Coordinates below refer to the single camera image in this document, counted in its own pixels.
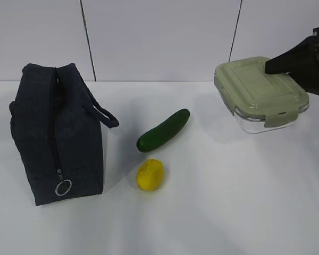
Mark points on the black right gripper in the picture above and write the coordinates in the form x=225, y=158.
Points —
x=303, y=57

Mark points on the glass container with green lid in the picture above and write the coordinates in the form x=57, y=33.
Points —
x=259, y=102

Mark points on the green cucumber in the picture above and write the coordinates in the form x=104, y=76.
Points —
x=164, y=132

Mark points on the yellow lemon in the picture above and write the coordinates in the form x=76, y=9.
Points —
x=150, y=175

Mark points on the dark navy fabric lunch bag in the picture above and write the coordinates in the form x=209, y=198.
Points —
x=56, y=124

